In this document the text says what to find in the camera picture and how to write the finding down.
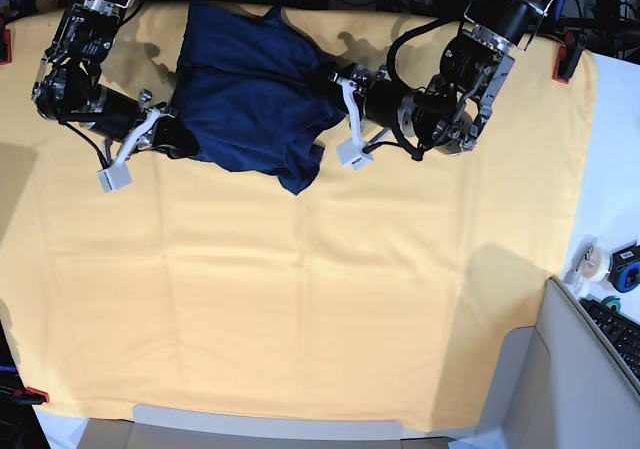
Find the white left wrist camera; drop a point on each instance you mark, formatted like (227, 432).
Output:
(352, 155)

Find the red black clamp right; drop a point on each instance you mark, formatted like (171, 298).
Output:
(569, 54)

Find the red black clamp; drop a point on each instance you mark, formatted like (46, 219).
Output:
(569, 54)
(29, 396)
(5, 43)

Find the red black clamp lower left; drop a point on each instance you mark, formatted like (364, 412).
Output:
(29, 396)

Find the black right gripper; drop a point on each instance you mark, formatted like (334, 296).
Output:
(119, 114)

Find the green tape roll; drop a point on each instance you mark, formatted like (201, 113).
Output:
(612, 302)

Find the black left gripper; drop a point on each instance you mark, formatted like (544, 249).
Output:
(378, 99)

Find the black keyboard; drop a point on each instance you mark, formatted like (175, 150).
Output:
(618, 337)

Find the white tape dispenser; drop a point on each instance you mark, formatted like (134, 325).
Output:
(591, 264)

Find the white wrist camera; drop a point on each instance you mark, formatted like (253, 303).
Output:
(352, 155)
(114, 178)

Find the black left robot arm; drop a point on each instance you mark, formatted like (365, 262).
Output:
(450, 113)

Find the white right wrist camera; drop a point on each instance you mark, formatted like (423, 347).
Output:
(114, 178)

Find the yellow table cloth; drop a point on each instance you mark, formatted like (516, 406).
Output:
(378, 294)

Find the red black clamp upper left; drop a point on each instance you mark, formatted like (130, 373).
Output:
(5, 43)

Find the blue long-sleeve shirt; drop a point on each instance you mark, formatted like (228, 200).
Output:
(246, 88)

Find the blue black tape measure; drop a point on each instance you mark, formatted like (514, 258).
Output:
(624, 271)

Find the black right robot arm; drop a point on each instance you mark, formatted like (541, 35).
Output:
(67, 89)

